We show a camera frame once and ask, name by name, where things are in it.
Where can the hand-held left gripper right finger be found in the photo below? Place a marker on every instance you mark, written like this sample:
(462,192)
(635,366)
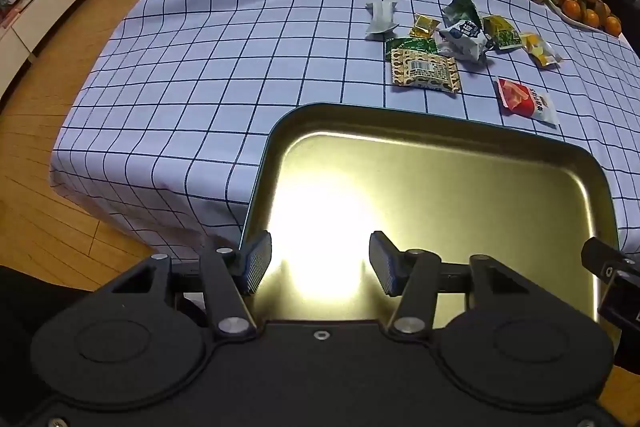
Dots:
(382,264)

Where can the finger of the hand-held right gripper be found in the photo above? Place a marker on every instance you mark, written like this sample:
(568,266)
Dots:
(617,292)

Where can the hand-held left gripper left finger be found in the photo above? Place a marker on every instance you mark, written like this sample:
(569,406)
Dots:
(257,262)

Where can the rectangular metal tray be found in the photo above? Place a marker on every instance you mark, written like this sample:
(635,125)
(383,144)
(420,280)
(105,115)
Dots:
(425,187)

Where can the beige patterned snack packet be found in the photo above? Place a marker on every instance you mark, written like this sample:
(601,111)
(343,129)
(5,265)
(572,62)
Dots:
(425,69)

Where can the red white snack packet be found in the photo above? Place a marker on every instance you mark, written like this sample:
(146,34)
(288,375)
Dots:
(525,99)

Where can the gold foil candy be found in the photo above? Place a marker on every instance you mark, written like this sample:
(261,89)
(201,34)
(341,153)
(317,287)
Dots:
(425,26)

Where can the blue checked tablecloth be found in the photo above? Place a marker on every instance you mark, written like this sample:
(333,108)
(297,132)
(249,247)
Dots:
(225,57)

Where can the dark green snack packet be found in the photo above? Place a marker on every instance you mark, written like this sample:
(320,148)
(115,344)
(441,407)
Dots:
(407,43)

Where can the white blue snack packet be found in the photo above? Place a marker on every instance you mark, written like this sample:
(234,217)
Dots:
(465,39)

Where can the grey white snack packet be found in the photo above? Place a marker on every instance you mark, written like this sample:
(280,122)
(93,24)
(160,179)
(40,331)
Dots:
(381,19)

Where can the green yellow snack packet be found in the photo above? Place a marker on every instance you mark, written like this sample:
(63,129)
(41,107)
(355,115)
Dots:
(502,32)

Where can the white fruit plate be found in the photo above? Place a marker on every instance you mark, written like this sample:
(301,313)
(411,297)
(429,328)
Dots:
(575,21)

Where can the white low cabinet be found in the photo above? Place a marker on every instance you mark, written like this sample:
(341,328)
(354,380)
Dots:
(45,12)

